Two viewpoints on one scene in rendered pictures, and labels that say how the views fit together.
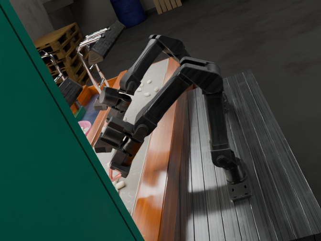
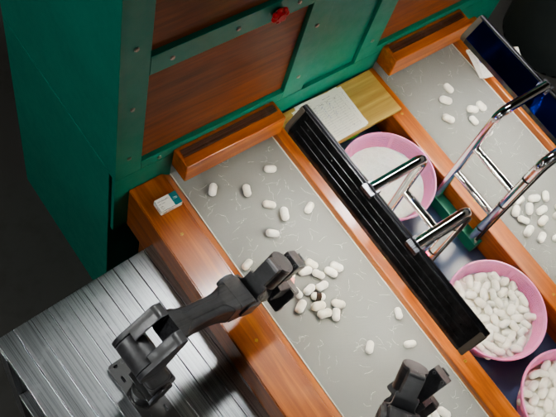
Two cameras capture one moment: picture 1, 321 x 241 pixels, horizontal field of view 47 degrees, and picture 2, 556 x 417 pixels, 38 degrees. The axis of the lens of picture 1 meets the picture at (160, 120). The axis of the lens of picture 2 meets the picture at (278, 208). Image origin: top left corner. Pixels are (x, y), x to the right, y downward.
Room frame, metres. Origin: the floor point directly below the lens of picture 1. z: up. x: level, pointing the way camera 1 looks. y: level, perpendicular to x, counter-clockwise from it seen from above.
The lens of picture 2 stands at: (1.25, -0.57, 2.52)
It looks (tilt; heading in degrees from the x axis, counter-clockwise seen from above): 60 degrees down; 107
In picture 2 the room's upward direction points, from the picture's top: 23 degrees clockwise
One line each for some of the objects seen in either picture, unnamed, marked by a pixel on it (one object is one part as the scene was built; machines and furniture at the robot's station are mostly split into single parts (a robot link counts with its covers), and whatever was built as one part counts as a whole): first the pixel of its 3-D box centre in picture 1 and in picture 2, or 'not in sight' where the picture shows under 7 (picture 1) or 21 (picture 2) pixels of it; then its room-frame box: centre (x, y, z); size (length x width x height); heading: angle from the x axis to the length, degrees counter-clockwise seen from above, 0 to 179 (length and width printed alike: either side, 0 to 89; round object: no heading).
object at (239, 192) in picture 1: (234, 170); (145, 390); (1.01, -0.15, 0.71); 0.20 x 0.07 x 0.08; 167
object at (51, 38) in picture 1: (58, 62); not in sight; (5.98, 1.09, 0.40); 1.16 x 0.78 x 0.81; 167
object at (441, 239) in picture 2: not in sight; (389, 241); (1.23, 0.43, 0.90); 0.20 x 0.19 x 0.45; 163
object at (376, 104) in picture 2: not in sight; (339, 113); (0.91, 0.74, 0.77); 0.33 x 0.15 x 0.01; 73
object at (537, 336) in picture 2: not in sight; (489, 314); (1.54, 0.55, 0.72); 0.27 x 0.27 x 0.10
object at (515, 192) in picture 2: not in sight; (505, 168); (1.34, 0.82, 0.90); 0.20 x 0.19 x 0.45; 163
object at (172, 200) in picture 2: not in sight; (168, 203); (0.75, 0.21, 0.77); 0.06 x 0.04 x 0.02; 73
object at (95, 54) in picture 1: (107, 38); not in sight; (2.13, 0.08, 1.08); 0.62 x 0.08 x 0.07; 163
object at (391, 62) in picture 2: not in sight; (424, 41); (0.96, 1.08, 0.83); 0.30 x 0.06 x 0.07; 73
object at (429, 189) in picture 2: not in sight; (383, 183); (1.12, 0.68, 0.72); 0.27 x 0.27 x 0.10
